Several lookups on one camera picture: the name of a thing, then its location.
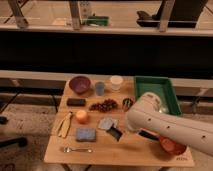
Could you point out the small metal cup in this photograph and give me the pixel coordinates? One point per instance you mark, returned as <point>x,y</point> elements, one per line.
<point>127,103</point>

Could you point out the blue plastic cup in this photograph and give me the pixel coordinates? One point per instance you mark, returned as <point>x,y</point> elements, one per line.
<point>99,88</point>

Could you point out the white plastic cup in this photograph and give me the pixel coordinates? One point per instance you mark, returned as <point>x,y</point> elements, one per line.
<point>116,82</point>

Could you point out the bunch of red grapes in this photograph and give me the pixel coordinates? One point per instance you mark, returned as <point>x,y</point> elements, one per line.
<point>105,106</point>

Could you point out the yellow orange apple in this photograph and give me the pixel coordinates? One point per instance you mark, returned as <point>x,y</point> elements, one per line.
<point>82,116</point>

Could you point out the metal spoon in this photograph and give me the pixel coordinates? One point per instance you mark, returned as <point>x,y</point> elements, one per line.
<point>69,149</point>

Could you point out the purple bowl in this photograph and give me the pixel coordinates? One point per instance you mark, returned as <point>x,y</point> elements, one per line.
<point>80,84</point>

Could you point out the blue sponge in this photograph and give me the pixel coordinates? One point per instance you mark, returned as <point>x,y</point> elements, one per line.
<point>85,134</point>

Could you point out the blue grey cloth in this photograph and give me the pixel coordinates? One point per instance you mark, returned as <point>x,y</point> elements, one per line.
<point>107,123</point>

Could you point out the orange red bowl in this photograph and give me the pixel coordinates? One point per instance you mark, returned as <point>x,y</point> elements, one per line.
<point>172,147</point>

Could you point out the green box on shelf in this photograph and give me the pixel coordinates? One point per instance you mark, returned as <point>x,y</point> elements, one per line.
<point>97,20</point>

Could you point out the black rectangular block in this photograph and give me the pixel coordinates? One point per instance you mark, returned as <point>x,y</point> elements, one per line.
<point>76,102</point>

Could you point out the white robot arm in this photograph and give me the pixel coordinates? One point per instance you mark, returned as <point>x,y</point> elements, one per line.
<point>145,114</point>

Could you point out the green plastic tray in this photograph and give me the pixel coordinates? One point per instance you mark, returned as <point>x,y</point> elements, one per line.
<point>160,86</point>

